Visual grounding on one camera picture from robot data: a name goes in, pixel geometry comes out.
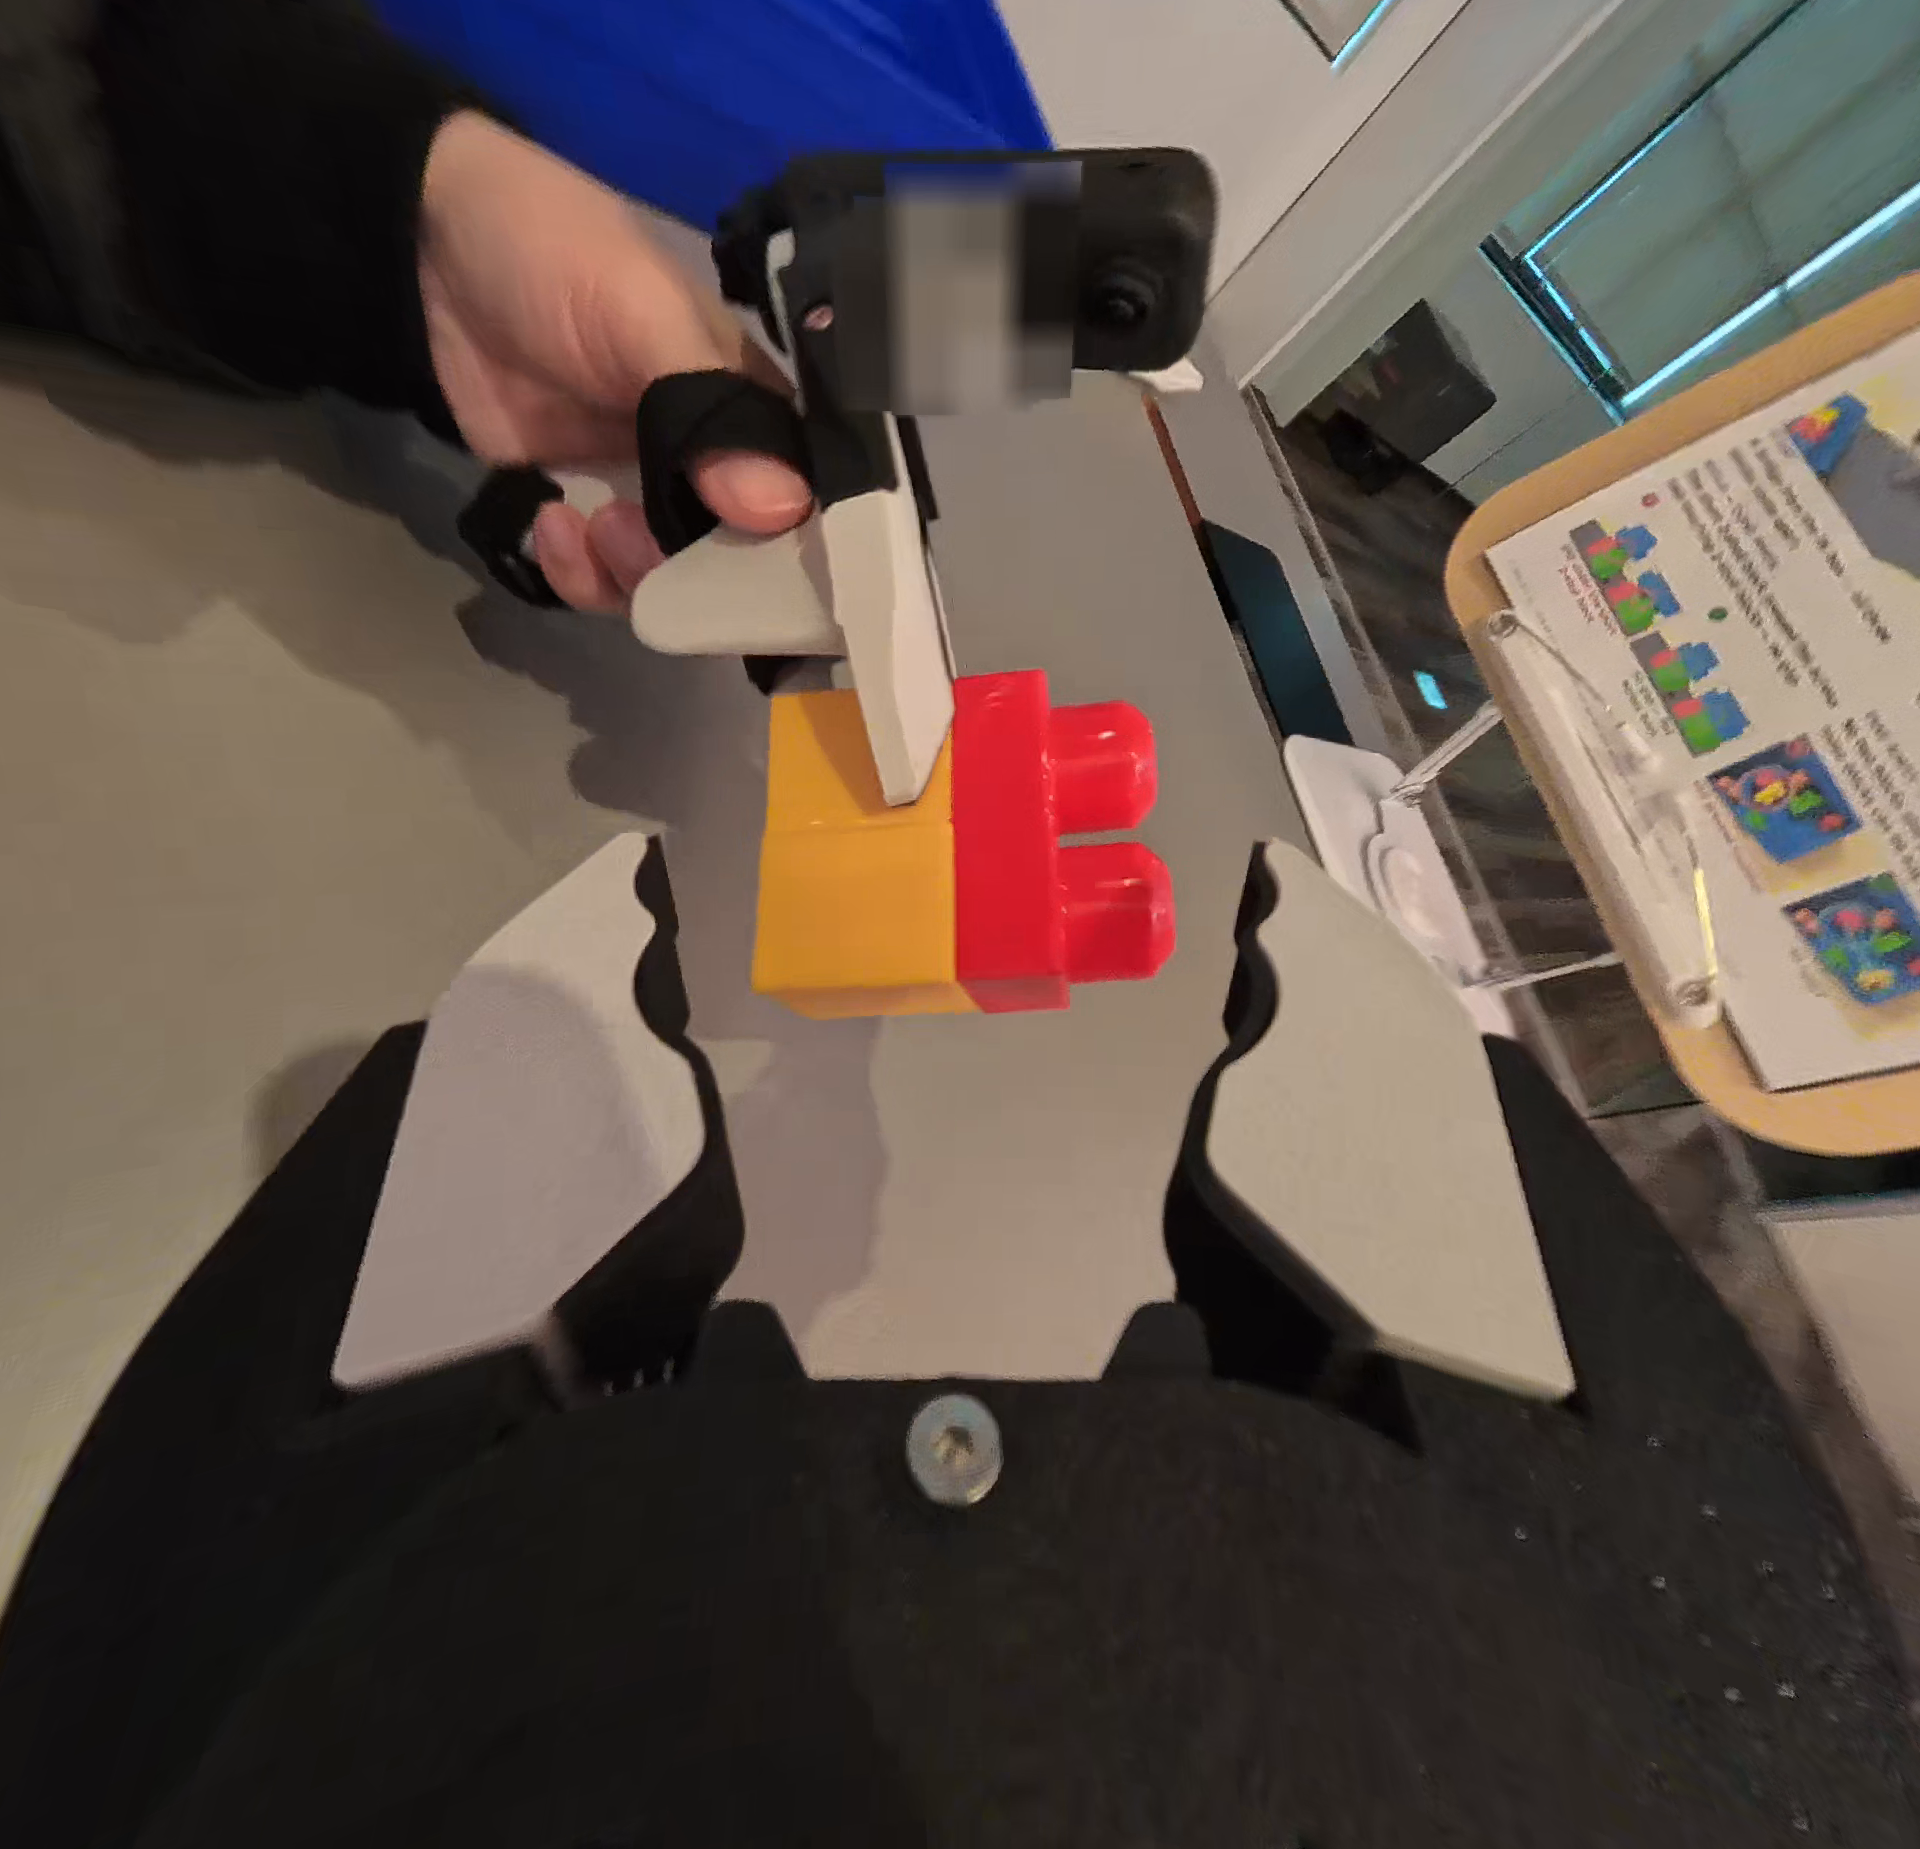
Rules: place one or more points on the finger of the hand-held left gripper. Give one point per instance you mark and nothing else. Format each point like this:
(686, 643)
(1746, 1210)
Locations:
(735, 597)
(895, 651)

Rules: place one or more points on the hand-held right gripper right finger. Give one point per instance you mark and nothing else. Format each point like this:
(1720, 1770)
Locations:
(1381, 1161)

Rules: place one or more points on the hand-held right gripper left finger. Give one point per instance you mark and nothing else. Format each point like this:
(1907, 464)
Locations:
(524, 1161)

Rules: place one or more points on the yellow mega block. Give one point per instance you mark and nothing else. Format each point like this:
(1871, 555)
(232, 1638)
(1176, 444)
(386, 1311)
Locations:
(856, 921)
(819, 763)

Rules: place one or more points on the red mega block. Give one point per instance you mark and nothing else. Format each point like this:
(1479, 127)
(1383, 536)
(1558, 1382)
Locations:
(1034, 861)

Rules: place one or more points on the blue storage bin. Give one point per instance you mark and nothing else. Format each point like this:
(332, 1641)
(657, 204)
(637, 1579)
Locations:
(693, 51)

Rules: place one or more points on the person's left hand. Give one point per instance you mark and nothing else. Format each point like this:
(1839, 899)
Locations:
(556, 305)

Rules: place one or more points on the dark tablet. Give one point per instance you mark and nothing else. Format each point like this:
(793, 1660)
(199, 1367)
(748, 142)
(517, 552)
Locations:
(1291, 634)

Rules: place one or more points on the instruction sheet board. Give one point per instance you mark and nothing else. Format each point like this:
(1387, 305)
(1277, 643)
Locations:
(1770, 739)

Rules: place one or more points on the glass window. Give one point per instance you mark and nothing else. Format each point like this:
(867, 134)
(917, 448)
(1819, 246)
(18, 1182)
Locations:
(1683, 142)

